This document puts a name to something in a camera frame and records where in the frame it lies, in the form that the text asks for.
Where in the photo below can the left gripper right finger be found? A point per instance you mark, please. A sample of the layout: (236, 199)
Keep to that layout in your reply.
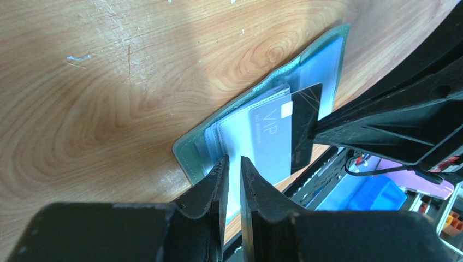
(275, 228)

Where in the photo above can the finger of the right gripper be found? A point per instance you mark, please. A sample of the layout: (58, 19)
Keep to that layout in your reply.
(417, 125)
(431, 74)

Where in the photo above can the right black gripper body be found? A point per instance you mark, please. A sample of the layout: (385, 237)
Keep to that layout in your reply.
(445, 162)

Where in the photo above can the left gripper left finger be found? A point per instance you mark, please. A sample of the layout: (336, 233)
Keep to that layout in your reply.
(189, 228)

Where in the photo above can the green card holder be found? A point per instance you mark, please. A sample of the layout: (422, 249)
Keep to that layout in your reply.
(228, 130)

